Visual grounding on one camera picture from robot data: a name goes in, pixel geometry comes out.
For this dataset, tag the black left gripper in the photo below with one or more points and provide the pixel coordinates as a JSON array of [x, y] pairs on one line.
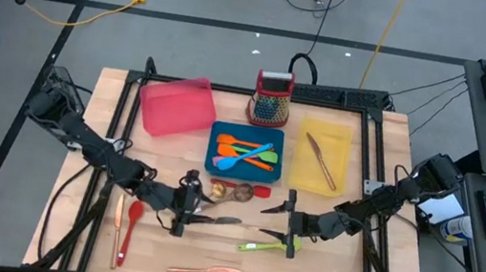
[[188, 205]]

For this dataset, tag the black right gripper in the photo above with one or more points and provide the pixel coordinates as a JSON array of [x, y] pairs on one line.
[[314, 224]]

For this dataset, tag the pink silicone spatula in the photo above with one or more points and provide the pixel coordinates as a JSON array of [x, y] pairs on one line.
[[214, 161]]

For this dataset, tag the blue silicone spatula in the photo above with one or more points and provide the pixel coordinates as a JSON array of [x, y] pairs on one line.
[[225, 162]]

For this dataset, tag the orange silicone spatula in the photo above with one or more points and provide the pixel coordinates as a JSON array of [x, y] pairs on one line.
[[225, 139], [226, 151]]

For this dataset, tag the green silicone spatula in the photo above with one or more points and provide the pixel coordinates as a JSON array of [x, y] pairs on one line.
[[270, 156]]

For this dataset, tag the red silicone spoon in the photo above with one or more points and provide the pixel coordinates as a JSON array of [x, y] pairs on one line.
[[135, 211]]

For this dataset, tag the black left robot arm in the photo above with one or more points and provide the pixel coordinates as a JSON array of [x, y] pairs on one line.
[[91, 147]]

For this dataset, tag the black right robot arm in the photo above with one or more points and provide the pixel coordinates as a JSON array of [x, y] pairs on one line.
[[387, 201]]

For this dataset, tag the green silicone spoon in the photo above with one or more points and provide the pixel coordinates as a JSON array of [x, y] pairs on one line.
[[265, 245]]

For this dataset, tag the red silicone spatula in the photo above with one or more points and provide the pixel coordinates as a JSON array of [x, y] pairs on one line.
[[262, 191]]

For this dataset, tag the blue plastic bin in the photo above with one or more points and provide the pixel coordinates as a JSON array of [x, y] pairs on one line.
[[266, 175]]

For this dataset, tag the yellow plastic bin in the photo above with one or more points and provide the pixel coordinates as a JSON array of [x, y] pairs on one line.
[[337, 135]]

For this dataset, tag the pink plastic bin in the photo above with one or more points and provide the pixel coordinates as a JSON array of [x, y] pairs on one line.
[[177, 107]]

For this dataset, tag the red-trimmed steel box grater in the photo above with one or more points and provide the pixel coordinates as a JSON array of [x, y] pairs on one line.
[[268, 111]]

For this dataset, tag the white paper pad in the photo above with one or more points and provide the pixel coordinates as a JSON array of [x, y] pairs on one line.
[[444, 209]]

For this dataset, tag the white canister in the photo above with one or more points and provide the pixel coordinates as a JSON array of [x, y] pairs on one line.
[[456, 228]]

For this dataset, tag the silver metal bracket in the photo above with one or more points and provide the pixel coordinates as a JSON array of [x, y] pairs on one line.
[[372, 187]]

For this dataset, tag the black aluminium table frame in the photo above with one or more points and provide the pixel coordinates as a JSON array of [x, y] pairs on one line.
[[230, 89]]

